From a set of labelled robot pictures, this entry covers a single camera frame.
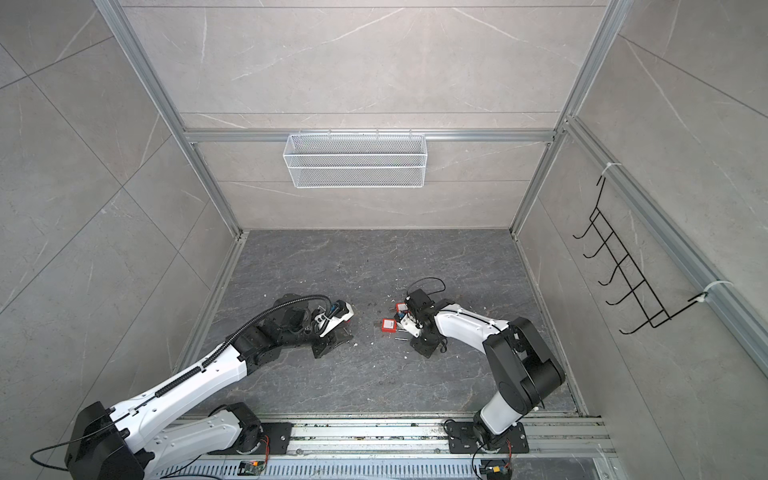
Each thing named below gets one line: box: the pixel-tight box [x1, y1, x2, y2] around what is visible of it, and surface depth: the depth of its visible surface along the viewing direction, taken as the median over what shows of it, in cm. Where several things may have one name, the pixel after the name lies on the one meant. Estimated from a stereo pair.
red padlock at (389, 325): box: [381, 318, 397, 333], surface depth 94 cm
